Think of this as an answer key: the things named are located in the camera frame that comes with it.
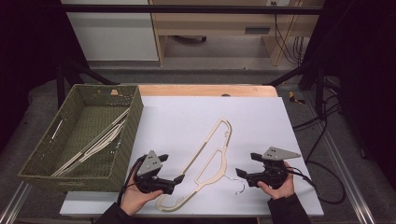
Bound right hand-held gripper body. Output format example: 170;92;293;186
246;147;302;189

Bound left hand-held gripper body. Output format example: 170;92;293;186
134;149;177;196

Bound beige clothes hanger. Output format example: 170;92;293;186
50;106;130;177

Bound green woven basket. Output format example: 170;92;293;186
18;83;145;193

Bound person's right hand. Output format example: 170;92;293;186
257;161;296;201

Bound person's left hand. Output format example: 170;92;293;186
120;161;164;217

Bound yellow and black tool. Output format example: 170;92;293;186
288;91;306;105

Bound white cabinet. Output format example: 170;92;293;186
60;0;160;63

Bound wooden desk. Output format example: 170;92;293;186
148;0;325;67

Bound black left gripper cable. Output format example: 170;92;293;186
117;162;139;204

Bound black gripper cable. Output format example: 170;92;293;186
286;160;347;205
117;162;139;204

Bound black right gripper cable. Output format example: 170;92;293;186
286;160;347;205

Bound aluminium rail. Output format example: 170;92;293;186
303;92;377;224
0;181;32;224

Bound black floor cables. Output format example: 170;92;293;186
292;77;344;132

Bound black frame strut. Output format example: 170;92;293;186
264;59;326;117
55;59;120;108

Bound black hanging cables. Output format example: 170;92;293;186
270;1;306;66

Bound black horizontal frame bar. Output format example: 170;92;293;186
60;4;325;16

